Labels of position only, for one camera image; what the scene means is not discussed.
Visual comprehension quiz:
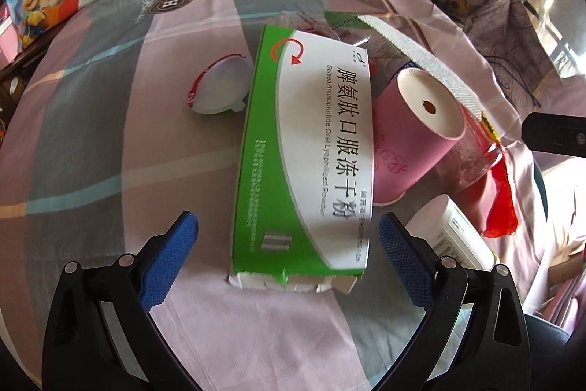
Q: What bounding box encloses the striped pink grey tablecloth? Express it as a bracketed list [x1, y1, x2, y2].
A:
[1, 0, 553, 390]

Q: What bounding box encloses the red white plastic half shell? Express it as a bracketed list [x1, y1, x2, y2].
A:
[188, 54, 253, 115]

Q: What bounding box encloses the purple grey draped cloth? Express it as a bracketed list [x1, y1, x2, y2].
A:
[464, 0, 554, 106]

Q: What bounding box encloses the pink paper cup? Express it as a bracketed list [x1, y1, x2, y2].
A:
[372, 69, 466, 206]

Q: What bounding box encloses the green white medicine box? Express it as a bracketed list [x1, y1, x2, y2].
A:
[229, 26, 374, 293]

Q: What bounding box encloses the white small carton box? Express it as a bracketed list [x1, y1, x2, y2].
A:
[405, 195, 498, 271]

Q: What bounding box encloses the red plastic bag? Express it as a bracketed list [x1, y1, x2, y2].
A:
[483, 151, 519, 238]

